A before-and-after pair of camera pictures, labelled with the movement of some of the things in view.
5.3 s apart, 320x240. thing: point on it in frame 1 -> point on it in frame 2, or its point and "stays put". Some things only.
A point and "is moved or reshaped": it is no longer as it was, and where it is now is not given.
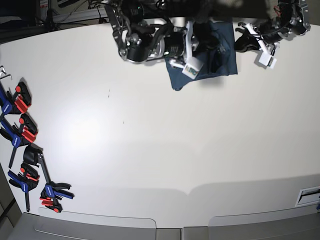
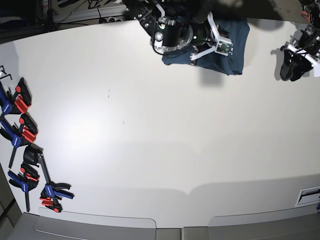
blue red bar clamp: x=50 y=195 stays put
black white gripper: x=266 y=38 -> x=308 y=44
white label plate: x=308 y=196 stays put
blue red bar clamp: x=17 y=102 stays put
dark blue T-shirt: x=219 y=61 is moved or reshaped
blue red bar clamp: x=27 y=179 stays put
